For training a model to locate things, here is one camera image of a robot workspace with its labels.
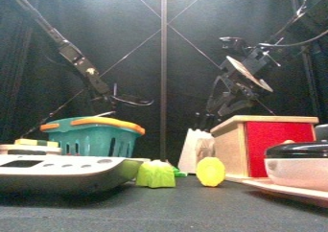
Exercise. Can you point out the light wooden board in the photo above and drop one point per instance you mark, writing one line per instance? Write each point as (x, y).
(294, 192)

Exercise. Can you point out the white paper bag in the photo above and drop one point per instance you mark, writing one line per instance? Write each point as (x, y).
(194, 152)

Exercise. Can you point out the white toy pot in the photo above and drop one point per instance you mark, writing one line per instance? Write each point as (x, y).
(298, 173)

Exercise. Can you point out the small wooden tray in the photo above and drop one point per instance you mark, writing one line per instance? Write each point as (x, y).
(29, 149)

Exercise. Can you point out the vertical metal frame pole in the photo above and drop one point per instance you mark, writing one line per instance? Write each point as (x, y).
(163, 82)

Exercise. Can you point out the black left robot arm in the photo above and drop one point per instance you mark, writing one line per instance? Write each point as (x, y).
(69, 52)

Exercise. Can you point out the yellow toy block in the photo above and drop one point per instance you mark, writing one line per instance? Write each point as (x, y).
(25, 142)

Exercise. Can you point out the black pot lid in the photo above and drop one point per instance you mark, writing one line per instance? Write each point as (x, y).
(298, 150)

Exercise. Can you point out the wooden box with red front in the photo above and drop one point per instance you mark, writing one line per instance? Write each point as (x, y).
(273, 146)

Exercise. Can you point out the white grey toy appliance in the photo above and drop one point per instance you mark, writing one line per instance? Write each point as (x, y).
(64, 173)

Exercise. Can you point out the yellow toy lemon slice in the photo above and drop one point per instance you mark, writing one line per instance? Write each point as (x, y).
(210, 172)

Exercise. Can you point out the grey rounded object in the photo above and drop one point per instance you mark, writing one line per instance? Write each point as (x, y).
(322, 133)

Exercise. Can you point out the teal basket with orange rim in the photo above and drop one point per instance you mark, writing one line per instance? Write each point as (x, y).
(95, 140)

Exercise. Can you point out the small green toy piece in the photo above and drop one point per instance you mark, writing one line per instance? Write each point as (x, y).
(179, 173)

